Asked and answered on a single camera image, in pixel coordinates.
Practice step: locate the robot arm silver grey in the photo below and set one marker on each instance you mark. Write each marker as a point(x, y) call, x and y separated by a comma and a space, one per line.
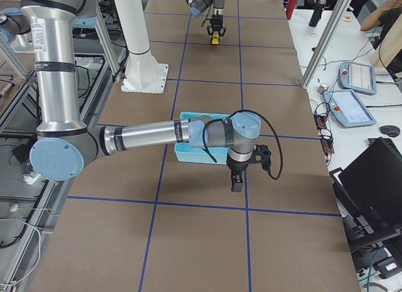
point(65, 145)
point(197, 7)

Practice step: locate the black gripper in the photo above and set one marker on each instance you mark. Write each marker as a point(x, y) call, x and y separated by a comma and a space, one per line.
point(236, 166)
point(215, 22)

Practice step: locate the small silver metal cylinder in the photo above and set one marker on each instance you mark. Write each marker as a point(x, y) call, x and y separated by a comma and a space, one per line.
point(322, 88)

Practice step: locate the black laptop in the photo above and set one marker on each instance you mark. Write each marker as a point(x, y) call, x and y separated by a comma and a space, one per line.
point(370, 187)

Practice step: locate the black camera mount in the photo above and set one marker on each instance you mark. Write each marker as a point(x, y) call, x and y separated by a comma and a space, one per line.
point(263, 154)

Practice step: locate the far blue teach pendant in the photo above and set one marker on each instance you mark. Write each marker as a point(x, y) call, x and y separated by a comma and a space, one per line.
point(359, 77)

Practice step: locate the red cylinder tube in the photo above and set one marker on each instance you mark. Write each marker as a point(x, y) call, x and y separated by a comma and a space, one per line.
point(290, 8)

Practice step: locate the seated person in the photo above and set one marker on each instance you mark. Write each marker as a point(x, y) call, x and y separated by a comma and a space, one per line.
point(390, 10)

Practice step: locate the white pillar with base plate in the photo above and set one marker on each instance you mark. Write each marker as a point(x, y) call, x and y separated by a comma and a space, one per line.
point(143, 73)

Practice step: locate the brown paper table mat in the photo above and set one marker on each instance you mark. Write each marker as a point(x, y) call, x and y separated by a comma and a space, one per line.
point(141, 220)

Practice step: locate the light blue plastic bin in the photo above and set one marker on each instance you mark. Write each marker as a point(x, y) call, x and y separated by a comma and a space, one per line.
point(185, 153)

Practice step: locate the blue teach pendant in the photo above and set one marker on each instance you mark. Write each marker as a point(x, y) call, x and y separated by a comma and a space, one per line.
point(359, 77)
point(347, 108)

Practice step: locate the yellow beetle toy car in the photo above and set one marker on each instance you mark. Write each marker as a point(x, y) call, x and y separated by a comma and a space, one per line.
point(215, 39)

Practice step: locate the black cylinder tube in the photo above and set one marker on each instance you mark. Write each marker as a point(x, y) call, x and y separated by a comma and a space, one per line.
point(317, 13)

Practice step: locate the aluminium frame post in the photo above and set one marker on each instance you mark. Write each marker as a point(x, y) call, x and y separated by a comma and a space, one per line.
point(324, 41)

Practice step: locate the near blue teach pendant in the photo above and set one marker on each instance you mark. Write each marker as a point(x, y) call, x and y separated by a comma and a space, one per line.
point(347, 108)

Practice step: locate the black computer mouse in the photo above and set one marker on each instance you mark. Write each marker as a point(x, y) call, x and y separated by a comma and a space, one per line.
point(390, 130)

